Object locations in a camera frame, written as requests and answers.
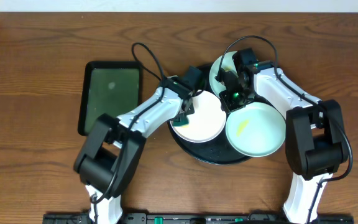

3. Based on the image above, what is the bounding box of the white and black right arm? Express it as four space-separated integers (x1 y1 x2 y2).
209 59 353 223

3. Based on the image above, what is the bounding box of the white pinkish plate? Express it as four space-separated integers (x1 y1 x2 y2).
170 91 226 143

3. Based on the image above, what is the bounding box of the green and yellow sponge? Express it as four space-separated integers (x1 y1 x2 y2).
172 116 189 127

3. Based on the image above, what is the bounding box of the black rectangular tray green liquid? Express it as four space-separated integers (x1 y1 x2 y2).
77 61 142 136

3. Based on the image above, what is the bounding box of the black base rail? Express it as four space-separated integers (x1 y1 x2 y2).
42 212 356 224

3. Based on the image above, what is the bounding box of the mint green plate right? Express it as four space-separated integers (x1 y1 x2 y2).
225 102 286 157

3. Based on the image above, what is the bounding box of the black round tray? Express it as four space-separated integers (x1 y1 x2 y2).
167 63 260 166

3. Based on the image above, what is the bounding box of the mint green plate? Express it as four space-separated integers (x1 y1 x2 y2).
225 102 286 157
209 50 239 99

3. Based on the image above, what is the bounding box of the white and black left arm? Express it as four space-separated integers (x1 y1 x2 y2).
73 76 202 223

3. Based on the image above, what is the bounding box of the mint green plate top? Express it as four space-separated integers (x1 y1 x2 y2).
209 50 239 99

